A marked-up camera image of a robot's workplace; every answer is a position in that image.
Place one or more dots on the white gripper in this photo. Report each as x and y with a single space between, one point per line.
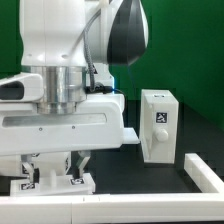
97 123

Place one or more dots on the white front panel with peg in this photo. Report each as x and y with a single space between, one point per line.
54 186

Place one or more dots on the white cabinet body box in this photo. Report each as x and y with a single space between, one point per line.
158 126

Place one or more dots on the white cabinet drawer box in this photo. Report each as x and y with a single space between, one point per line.
60 162

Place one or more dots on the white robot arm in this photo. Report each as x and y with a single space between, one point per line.
55 104

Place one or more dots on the flat white panel four tags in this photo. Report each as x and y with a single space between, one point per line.
130 136

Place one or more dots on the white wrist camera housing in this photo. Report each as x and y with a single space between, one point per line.
23 87

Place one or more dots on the white L-shaped obstacle frame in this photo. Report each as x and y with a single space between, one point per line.
206 205

